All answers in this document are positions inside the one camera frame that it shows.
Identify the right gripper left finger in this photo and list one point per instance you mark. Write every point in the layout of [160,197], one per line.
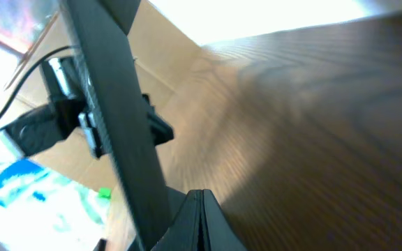
[184,230]

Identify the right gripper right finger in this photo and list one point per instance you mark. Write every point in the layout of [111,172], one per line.
[217,234]

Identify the dark green box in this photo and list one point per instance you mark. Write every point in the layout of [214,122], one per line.
[110,84]

